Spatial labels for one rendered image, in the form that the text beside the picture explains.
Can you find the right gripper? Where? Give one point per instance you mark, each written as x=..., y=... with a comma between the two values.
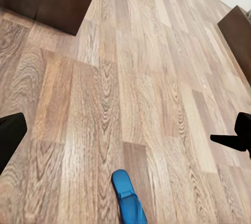
x=230, y=141

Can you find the bed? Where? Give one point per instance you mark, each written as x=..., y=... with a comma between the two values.
x=236, y=28

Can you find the sandal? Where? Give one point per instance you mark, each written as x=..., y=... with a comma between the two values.
x=131, y=207

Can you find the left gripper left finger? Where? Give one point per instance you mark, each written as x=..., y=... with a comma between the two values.
x=12, y=130

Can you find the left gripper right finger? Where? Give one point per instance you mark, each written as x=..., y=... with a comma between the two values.
x=243, y=129

